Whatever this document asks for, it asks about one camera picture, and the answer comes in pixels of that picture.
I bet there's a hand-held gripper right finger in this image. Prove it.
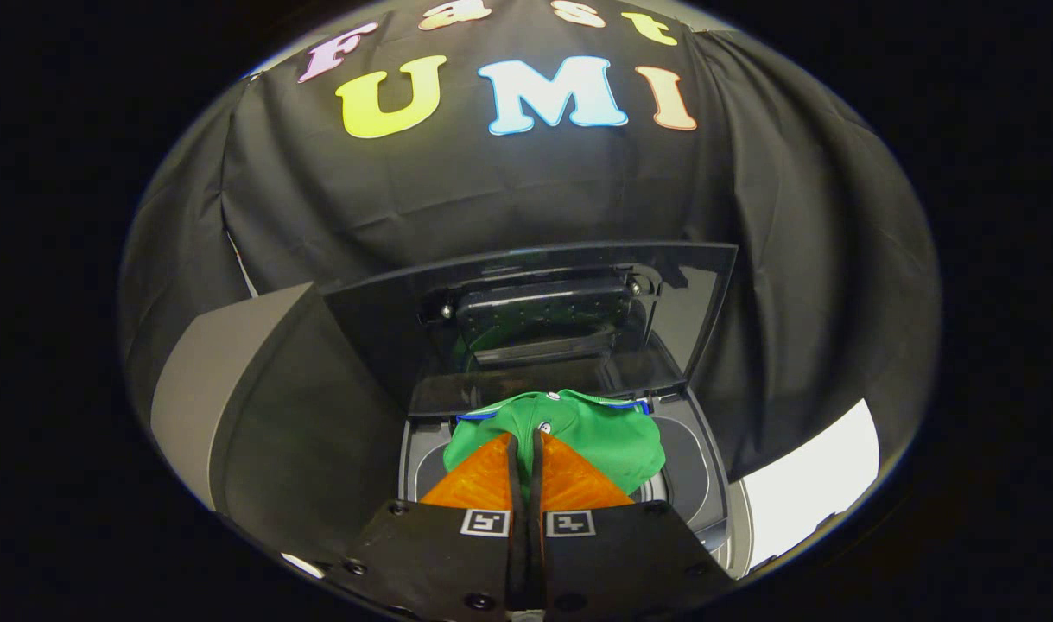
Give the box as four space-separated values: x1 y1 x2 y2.
530 429 734 622

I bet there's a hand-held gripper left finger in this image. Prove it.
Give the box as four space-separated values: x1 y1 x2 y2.
332 432 527 622

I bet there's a green polo shirt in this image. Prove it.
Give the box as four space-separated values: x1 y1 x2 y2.
442 389 667 502

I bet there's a dark washing machine lid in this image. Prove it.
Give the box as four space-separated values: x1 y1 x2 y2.
323 242 739 417

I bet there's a white flat board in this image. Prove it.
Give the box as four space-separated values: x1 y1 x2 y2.
738 399 881 571

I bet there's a grey and black cabinet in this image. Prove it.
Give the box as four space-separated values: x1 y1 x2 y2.
150 282 406 562

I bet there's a black backdrop cloth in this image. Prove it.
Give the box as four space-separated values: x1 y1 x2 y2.
118 0 942 485

